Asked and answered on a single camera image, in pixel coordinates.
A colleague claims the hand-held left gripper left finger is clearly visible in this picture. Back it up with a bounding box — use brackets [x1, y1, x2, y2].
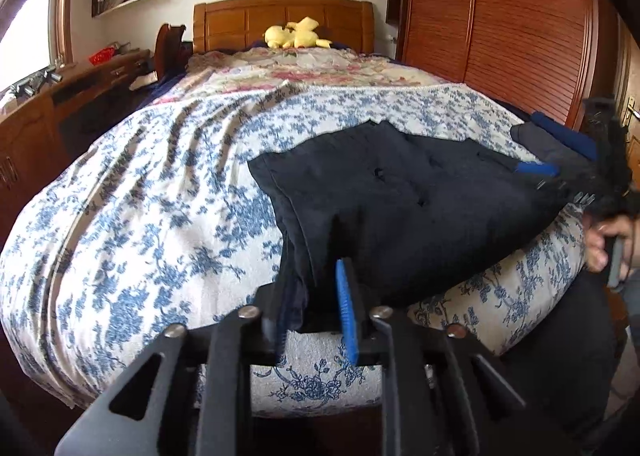
[54, 283, 291, 456]

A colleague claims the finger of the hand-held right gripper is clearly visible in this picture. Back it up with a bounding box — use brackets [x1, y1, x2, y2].
[516, 162, 597, 209]

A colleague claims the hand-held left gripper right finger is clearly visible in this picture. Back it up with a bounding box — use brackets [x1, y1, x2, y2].
[334, 258, 582, 456]

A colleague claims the black coat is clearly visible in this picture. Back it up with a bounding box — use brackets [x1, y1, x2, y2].
[247, 120, 599, 334]

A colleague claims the person's right hand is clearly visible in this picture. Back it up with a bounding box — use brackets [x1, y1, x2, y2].
[583, 215, 635, 277]

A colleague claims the grey cloth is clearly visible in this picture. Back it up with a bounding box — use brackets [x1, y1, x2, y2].
[510, 123, 596, 173]

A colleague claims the dark blue cloth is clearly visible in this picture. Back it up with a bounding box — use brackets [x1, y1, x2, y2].
[530, 110, 599, 160]

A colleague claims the wooden slatted wardrobe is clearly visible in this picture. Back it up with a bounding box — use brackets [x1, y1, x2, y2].
[387, 0, 640, 137]

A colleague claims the blue floral bedsheet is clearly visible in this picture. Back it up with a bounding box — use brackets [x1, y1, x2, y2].
[0, 80, 589, 413]

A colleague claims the person's dark clothing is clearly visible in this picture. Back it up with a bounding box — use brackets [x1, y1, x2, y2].
[500, 263, 628, 456]

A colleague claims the pink floral quilt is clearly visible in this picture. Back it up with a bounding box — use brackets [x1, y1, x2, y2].
[185, 46, 452, 92]

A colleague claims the yellow plush toy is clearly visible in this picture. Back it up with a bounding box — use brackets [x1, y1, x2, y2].
[263, 16, 334, 51]

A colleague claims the wooden headboard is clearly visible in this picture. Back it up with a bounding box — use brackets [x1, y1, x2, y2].
[192, 0, 376, 57]

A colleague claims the dark wooden chair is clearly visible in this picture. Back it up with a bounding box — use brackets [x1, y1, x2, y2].
[152, 23, 187, 79]

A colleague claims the wooden cabinet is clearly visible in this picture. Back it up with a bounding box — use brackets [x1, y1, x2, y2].
[0, 48, 154, 247]

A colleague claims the grey metal fixture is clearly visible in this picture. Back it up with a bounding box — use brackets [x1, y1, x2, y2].
[10, 66, 62, 97]

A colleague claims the window with wooden frame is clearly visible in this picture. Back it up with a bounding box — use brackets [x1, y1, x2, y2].
[0, 0, 77, 87]

